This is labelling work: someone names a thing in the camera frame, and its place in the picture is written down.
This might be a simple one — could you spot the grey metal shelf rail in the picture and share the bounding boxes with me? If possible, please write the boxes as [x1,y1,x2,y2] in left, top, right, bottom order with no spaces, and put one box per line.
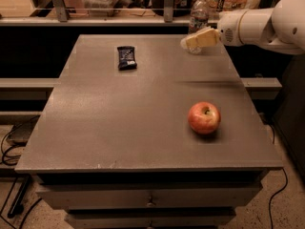
[0,0,305,28]

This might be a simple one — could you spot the black cables on left floor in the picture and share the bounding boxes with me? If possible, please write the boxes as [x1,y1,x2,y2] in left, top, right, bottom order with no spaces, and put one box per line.
[0,116,42,229]

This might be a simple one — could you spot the clear plastic container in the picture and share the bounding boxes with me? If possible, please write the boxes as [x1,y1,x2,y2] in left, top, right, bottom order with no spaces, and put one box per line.
[82,0,118,17]

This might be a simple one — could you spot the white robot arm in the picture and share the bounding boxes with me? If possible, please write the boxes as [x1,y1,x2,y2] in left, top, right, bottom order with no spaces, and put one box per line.
[180,0,305,55]

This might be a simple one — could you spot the dark blue snack packet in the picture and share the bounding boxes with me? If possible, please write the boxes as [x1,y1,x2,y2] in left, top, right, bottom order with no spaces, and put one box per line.
[117,46,137,71]

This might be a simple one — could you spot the clear plastic water bottle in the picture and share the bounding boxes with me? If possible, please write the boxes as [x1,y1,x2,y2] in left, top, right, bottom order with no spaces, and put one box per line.
[188,0,209,53]

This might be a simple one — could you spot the black cable on right floor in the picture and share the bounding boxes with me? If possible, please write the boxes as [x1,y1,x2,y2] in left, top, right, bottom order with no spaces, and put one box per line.
[267,167,289,229]

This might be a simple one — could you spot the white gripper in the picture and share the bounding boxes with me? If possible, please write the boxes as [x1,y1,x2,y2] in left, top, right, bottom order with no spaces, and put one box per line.
[180,10,246,49]

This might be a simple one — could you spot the dark box on floor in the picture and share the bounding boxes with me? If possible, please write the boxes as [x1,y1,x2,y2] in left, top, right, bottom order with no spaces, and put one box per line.
[6,122,35,145]

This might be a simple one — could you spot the grey drawer cabinet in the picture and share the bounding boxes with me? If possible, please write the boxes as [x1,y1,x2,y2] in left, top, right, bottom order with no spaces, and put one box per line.
[16,35,282,229]

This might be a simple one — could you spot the red apple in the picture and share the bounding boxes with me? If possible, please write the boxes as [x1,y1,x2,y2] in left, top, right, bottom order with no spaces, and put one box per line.
[188,102,221,135]

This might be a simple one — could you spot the metal drawer knob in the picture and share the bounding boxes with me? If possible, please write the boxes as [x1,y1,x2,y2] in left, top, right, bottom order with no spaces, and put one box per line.
[146,199,156,208]

